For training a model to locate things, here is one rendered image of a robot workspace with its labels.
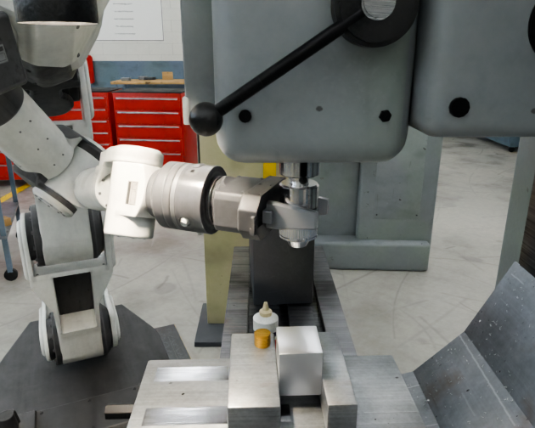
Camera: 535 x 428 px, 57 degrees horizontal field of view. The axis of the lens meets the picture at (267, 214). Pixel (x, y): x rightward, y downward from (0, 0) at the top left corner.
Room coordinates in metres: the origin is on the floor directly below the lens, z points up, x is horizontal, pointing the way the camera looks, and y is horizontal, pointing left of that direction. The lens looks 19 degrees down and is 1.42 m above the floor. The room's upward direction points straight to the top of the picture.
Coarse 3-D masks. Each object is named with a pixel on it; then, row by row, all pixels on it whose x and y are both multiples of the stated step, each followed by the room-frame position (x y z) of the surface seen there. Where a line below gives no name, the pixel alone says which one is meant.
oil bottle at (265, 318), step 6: (264, 306) 0.68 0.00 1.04; (264, 312) 0.67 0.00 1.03; (270, 312) 0.68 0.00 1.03; (258, 318) 0.67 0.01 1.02; (264, 318) 0.67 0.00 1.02; (270, 318) 0.67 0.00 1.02; (276, 318) 0.67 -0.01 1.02; (258, 324) 0.66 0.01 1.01; (264, 324) 0.66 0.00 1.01; (270, 324) 0.66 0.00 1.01; (276, 324) 0.67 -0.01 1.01; (270, 330) 0.66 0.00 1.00
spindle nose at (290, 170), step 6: (312, 162) 0.54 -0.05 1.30; (318, 162) 0.55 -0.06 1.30; (282, 168) 0.55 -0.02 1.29; (288, 168) 0.54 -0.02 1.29; (294, 168) 0.54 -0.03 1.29; (312, 168) 0.54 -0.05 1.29; (318, 168) 0.55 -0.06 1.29; (282, 174) 0.55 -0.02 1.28; (288, 174) 0.54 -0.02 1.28; (294, 174) 0.54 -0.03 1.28; (312, 174) 0.54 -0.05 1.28; (318, 174) 0.55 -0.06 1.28
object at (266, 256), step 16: (256, 240) 0.86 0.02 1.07; (272, 240) 0.87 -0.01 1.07; (256, 256) 0.86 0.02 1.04; (272, 256) 0.87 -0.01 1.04; (288, 256) 0.87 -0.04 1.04; (304, 256) 0.87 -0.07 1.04; (256, 272) 0.86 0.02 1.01; (272, 272) 0.87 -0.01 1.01; (288, 272) 0.87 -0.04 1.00; (304, 272) 0.87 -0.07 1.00; (256, 288) 0.86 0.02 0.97; (272, 288) 0.87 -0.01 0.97; (288, 288) 0.87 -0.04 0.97; (304, 288) 0.87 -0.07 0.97; (256, 304) 0.86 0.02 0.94; (272, 304) 0.87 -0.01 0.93
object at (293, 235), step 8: (280, 192) 0.55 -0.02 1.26; (280, 200) 0.55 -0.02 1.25; (288, 200) 0.54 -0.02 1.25; (296, 200) 0.54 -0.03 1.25; (304, 200) 0.54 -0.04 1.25; (312, 200) 0.54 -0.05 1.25; (312, 208) 0.54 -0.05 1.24; (280, 232) 0.55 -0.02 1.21; (288, 232) 0.54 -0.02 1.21; (296, 232) 0.54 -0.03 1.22; (304, 232) 0.54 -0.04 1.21; (312, 232) 0.54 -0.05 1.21; (288, 240) 0.54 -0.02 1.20; (296, 240) 0.54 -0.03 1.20; (304, 240) 0.54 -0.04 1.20
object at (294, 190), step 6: (288, 180) 0.57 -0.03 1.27; (312, 180) 0.57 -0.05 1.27; (282, 186) 0.55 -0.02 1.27; (288, 186) 0.54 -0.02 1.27; (294, 186) 0.54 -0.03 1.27; (300, 186) 0.54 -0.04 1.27; (306, 186) 0.54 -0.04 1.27; (312, 186) 0.54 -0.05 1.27; (318, 186) 0.55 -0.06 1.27; (282, 192) 0.55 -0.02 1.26; (288, 192) 0.54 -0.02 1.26; (294, 192) 0.54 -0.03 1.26; (300, 192) 0.54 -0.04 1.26; (306, 192) 0.54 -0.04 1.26; (312, 192) 0.54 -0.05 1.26
